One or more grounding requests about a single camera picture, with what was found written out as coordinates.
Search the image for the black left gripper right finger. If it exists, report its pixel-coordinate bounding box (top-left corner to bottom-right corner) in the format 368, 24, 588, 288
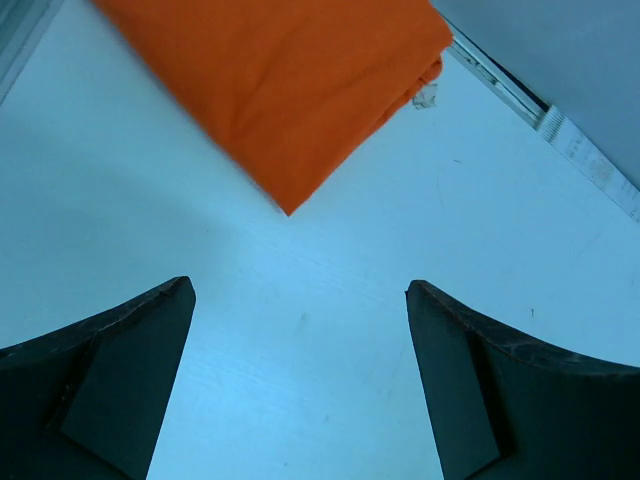
406, 280, 639, 479

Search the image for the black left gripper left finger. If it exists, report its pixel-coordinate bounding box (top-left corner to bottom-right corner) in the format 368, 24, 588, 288
1, 276, 195, 479

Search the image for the orange t shirt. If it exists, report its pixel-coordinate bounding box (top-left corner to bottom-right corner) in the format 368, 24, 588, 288
98, 1, 453, 214

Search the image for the printed paper strip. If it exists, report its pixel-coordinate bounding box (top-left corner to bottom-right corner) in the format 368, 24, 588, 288
536, 105, 639, 223

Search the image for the small white debris piece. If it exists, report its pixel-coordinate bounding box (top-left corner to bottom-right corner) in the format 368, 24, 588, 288
412, 83, 438, 110

